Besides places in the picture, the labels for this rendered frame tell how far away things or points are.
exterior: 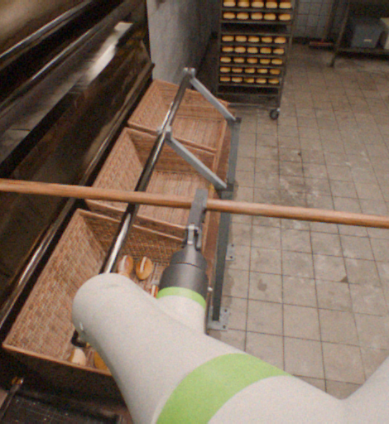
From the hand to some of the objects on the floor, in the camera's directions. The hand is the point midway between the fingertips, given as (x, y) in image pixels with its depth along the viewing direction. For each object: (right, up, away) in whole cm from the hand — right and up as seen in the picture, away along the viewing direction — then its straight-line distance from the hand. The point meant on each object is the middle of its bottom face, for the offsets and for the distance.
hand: (200, 204), depth 81 cm
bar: (+1, -66, +104) cm, 123 cm away
